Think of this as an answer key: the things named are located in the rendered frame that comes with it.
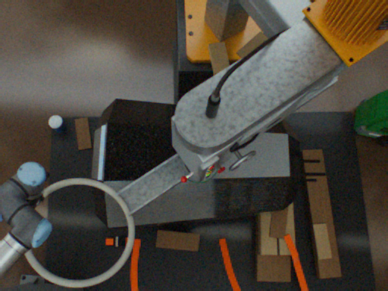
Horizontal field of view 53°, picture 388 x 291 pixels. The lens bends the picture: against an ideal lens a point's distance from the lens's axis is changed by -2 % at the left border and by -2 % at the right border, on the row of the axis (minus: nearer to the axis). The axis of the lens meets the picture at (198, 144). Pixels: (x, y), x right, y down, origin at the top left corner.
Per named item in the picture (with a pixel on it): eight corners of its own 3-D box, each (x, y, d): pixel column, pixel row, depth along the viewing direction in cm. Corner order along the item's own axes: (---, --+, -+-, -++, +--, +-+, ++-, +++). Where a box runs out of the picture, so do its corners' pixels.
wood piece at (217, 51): (208, 47, 245) (209, 44, 240) (223, 45, 246) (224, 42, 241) (213, 76, 240) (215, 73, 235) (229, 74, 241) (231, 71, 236)
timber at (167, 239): (156, 247, 287) (155, 247, 276) (158, 230, 290) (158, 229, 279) (197, 251, 288) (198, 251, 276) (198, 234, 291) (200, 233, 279)
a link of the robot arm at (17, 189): (3, 220, 125) (33, 195, 132) (-23, 198, 126) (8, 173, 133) (6, 229, 133) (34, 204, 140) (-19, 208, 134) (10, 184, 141)
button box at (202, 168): (210, 167, 180) (216, 153, 152) (213, 172, 179) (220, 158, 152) (195, 177, 178) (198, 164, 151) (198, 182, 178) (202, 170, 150)
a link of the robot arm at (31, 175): (9, 172, 132) (32, 154, 138) (10, 186, 142) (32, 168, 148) (29, 191, 132) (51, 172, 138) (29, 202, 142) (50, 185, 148)
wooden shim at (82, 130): (75, 120, 308) (74, 119, 307) (88, 117, 309) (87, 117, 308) (79, 150, 302) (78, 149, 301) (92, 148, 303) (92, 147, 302)
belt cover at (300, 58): (345, 2, 171) (363, -23, 154) (383, 45, 166) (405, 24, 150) (161, 119, 153) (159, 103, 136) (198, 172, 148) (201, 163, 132)
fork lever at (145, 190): (226, 114, 205) (228, 111, 200) (248, 145, 201) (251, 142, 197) (111, 189, 190) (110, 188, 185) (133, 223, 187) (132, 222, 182)
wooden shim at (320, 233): (312, 224, 290) (313, 224, 288) (325, 223, 291) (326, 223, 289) (317, 259, 284) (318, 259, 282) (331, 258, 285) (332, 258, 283)
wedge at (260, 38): (258, 35, 249) (260, 30, 245) (270, 45, 248) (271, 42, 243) (236, 53, 245) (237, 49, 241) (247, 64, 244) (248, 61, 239)
